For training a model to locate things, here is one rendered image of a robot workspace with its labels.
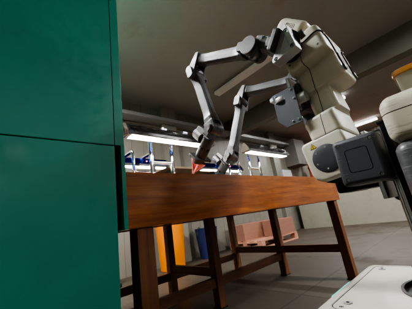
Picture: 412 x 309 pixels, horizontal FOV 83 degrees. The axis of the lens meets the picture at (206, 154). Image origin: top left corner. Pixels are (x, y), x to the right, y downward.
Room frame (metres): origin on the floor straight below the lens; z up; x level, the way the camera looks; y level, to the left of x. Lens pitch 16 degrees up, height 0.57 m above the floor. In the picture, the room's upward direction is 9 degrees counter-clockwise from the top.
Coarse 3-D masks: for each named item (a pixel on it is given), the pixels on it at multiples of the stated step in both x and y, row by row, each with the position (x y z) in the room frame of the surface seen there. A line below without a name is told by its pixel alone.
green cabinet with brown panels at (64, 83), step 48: (0, 0) 0.49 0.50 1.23; (48, 0) 0.56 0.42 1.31; (96, 0) 0.66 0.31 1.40; (0, 48) 0.49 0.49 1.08; (48, 48) 0.57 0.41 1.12; (96, 48) 0.66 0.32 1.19; (0, 96) 0.50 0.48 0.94; (48, 96) 0.57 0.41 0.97; (96, 96) 0.66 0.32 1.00; (96, 144) 0.66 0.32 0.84
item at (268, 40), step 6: (276, 30) 0.72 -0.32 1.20; (264, 36) 0.79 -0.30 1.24; (270, 36) 0.75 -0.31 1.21; (276, 36) 0.73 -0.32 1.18; (264, 42) 0.78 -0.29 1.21; (270, 42) 0.74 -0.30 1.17; (276, 42) 0.75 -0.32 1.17; (264, 48) 0.79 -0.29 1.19; (270, 48) 0.75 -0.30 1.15; (270, 54) 0.79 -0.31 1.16
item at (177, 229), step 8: (176, 224) 3.38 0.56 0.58; (160, 232) 3.37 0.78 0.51; (176, 232) 3.38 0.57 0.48; (160, 240) 3.39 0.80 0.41; (176, 240) 3.38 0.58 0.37; (160, 248) 3.41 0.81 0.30; (176, 248) 3.38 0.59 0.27; (184, 248) 3.53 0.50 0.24; (160, 256) 3.43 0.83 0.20; (176, 256) 3.38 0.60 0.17; (184, 256) 3.50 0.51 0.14; (160, 264) 3.47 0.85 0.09; (176, 264) 3.38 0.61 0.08; (184, 264) 3.48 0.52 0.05
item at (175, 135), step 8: (128, 128) 1.08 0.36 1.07; (136, 128) 1.11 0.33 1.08; (144, 128) 1.15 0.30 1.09; (152, 128) 1.19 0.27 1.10; (128, 136) 1.11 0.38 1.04; (152, 136) 1.17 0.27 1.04; (160, 136) 1.20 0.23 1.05; (168, 136) 1.23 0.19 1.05; (176, 136) 1.27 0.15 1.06; (184, 136) 1.32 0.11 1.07; (192, 136) 1.38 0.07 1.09
